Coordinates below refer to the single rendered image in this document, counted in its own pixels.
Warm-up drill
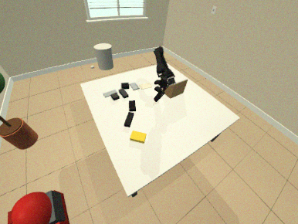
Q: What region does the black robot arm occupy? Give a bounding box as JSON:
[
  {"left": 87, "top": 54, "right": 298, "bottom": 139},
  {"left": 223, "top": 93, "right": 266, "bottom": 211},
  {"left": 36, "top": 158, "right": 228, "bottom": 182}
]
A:
[{"left": 154, "top": 46, "right": 177, "bottom": 86}]

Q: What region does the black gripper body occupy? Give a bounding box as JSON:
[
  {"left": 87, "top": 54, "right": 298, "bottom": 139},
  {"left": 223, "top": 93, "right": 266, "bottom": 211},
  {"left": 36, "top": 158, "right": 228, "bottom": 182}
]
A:
[{"left": 154, "top": 81, "right": 171, "bottom": 93}]

